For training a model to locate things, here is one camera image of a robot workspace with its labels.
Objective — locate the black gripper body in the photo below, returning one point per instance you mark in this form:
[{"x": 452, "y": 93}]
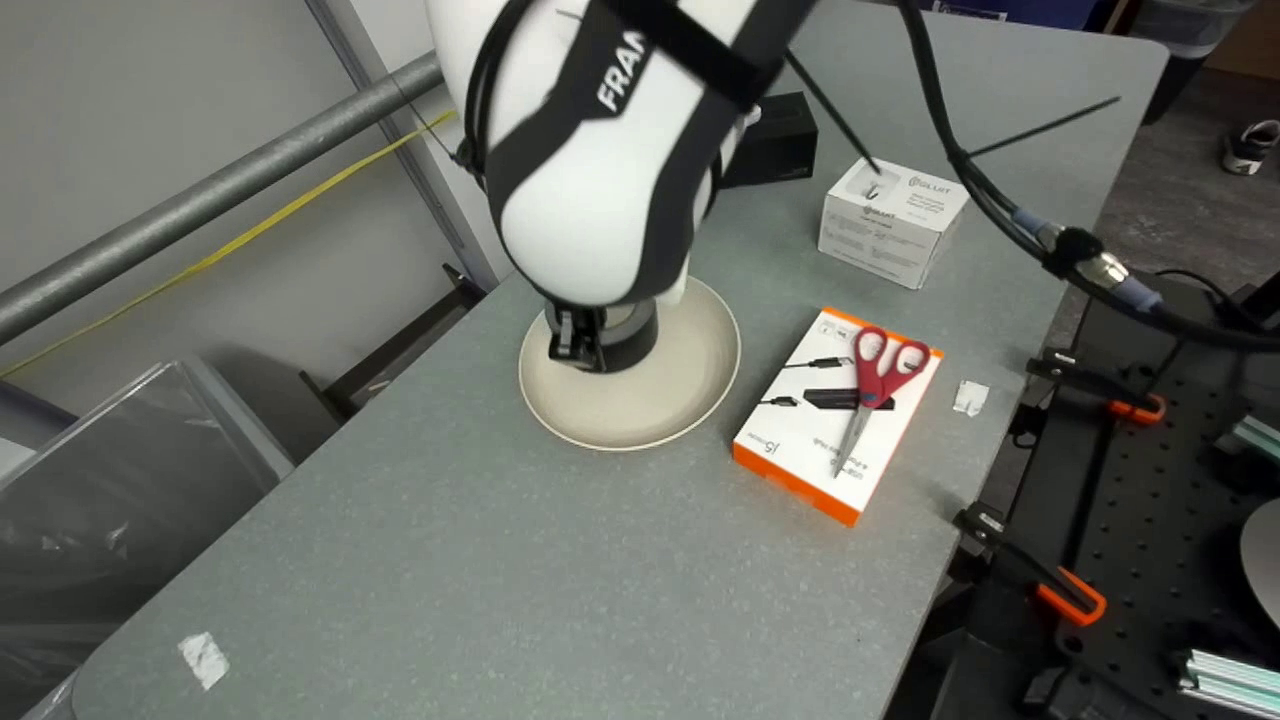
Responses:
[{"x": 571, "y": 326}]

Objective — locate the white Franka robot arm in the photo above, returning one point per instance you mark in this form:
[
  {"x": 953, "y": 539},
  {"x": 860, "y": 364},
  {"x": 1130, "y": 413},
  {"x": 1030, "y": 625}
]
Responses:
[{"x": 600, "y": 203}]

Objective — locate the beige round plate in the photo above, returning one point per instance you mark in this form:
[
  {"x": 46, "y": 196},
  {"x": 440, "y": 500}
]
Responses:
[{"x": 641, "y": 402}]

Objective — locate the white crumpled tape piece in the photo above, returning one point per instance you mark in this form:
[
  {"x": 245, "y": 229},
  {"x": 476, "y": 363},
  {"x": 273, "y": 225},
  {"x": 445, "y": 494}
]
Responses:
[{"x": 970, "y": 396}]

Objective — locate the white tape strip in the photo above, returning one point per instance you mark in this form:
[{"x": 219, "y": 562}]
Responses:
[{"x": 200, "y": 659}]

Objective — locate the orange and white flat box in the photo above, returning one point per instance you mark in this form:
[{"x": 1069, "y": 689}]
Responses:
[{"x": 801, "y": 453}]

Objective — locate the black rectangular box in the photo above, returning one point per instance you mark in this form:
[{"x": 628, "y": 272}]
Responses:
[{"x": 787, "y": 140}]

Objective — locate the white printed carton box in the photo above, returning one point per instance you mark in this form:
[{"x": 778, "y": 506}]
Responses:
[{"x": 887, "y": 222}]

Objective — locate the black zip tie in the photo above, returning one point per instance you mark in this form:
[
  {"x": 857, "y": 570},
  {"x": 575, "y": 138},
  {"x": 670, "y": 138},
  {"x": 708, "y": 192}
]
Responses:
[
  {"x": 833, "y": 114},
  {"x": 1045, "y": 127}
]

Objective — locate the grey metal horizontal pipe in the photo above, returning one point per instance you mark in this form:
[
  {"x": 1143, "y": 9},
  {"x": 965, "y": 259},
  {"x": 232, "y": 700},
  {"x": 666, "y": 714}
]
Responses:
[{"x": 200, "y": 203}]

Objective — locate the black orange bar clamp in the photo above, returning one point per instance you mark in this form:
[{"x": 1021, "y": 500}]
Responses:
[
  {"x": 1034, "y": 574},
  {"x": 1095, "y": 392}
]

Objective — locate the black perforated mounting board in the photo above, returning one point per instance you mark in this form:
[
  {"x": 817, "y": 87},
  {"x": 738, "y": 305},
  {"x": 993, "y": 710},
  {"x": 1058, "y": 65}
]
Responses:
[{"x": 1161, "y": 535}]

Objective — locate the black and white shoe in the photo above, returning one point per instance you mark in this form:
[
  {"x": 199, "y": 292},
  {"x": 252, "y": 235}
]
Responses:
[{"x": 1253, "y": 147}]

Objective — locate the grey round disc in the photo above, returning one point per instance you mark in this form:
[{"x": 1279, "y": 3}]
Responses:
[{"x": 1265, "y": 562}]

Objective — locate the silver aluminium extrusion bar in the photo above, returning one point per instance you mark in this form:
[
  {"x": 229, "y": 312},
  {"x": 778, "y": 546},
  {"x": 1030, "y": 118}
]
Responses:
[{"x": 1233, "y": 682}]

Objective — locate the grey metal upright post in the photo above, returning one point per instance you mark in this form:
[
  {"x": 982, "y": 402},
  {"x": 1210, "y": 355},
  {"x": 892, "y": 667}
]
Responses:
[{"x": 400, "y": 147}]

